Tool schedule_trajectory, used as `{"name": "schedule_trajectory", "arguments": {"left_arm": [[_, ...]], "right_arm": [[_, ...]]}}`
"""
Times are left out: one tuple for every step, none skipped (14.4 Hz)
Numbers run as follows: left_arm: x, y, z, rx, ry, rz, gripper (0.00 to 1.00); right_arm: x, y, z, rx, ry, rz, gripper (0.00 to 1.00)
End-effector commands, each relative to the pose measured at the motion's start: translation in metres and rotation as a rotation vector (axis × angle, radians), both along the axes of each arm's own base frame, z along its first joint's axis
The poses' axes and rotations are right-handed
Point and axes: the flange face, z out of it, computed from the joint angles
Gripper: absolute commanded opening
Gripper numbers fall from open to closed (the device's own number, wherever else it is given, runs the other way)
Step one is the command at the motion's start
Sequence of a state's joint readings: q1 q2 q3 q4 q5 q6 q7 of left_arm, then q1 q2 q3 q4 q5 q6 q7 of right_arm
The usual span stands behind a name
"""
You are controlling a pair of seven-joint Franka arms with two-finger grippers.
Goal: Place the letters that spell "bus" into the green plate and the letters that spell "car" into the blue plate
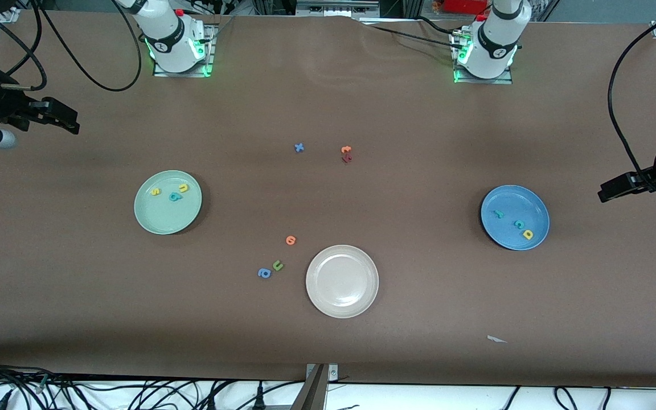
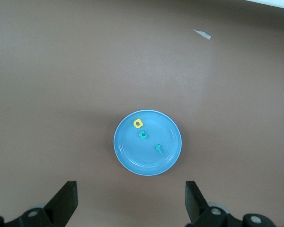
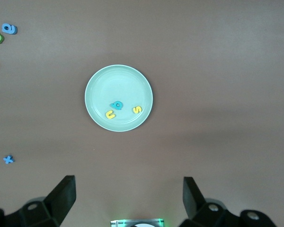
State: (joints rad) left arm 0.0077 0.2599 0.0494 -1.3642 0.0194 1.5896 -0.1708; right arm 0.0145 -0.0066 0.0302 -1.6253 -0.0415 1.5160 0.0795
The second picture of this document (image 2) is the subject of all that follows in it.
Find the blue plate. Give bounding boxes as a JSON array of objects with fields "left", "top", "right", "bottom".
[{"left": 113, "top": 109, "right": 183, "bottom": 177}]

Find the white paper scrap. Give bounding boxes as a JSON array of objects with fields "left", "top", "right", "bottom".
[{"left": 193, "top": 28, "right": 212, "bottom": 40}]

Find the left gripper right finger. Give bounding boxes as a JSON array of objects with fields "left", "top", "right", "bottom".
[{"left": 184, "top": 181, "right": 276, "bottom": 227}]

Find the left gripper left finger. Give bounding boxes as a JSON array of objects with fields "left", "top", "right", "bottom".
[{"left": 0, "top": 181, "right": 78, "bottom": 227}]

